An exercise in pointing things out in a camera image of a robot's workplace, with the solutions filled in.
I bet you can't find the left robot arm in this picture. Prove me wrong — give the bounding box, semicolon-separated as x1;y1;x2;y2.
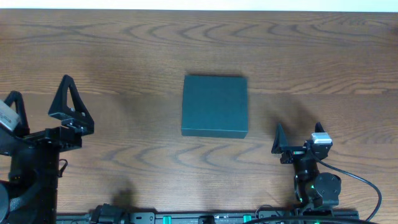
1;75;95;223

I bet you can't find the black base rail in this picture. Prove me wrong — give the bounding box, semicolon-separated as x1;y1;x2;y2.
55;203;360;224

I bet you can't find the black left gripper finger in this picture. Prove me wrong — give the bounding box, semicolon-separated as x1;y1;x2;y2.
48;75;95;136
4;91;30;137

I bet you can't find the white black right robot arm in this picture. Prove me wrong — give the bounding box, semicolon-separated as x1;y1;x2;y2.
271;123;341;215

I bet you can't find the dark green box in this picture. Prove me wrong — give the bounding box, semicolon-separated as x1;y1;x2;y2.
181;75;249;139

